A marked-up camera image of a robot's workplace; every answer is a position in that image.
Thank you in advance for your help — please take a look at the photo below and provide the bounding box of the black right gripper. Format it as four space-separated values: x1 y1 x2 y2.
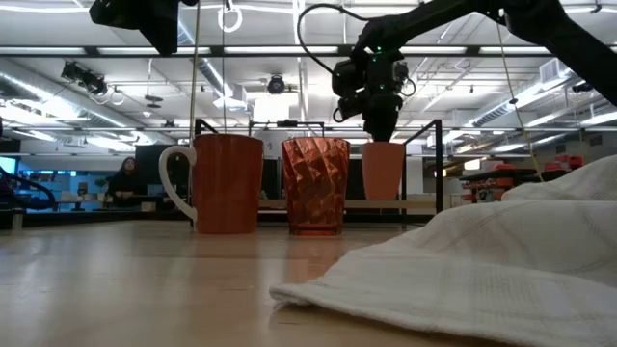
363 50 411 143

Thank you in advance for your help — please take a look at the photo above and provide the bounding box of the plain orange cup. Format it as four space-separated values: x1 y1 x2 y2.
361 141 406 201

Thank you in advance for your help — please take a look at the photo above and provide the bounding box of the faceted copper cup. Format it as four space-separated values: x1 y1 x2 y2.
281 137 352 237

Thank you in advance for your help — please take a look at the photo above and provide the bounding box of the orange mug white handle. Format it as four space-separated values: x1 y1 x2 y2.
158 133 265 235

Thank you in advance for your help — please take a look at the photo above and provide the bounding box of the red storage rack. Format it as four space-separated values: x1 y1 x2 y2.
460 154 585 203

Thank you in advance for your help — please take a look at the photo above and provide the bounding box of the white plaid cloth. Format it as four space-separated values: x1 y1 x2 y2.
268 154 617 347

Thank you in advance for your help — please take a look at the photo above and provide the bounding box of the person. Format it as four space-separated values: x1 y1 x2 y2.
104 156 146 209

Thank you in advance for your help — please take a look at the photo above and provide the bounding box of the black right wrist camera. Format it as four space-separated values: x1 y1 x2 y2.
331 58 370 122

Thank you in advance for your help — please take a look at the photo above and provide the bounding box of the black frame wooden shelf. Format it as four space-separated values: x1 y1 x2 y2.
188 119 443 227

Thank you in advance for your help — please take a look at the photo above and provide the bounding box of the black background workstation frame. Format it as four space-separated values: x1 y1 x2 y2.
248 120 327 141

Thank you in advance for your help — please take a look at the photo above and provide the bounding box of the black ceiling camera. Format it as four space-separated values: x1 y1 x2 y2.
266 74 287 95
61 61 108 96

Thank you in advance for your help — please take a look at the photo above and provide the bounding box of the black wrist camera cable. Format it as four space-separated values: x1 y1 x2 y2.
296 3 372 76

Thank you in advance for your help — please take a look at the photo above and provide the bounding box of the thin hanging cable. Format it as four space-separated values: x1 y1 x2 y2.
491 18 546 183

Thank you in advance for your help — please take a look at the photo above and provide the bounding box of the white cable loop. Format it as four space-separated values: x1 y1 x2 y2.
217 0 244 34

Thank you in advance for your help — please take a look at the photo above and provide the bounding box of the olive hanging cable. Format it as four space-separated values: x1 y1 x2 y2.
186 0 202 146

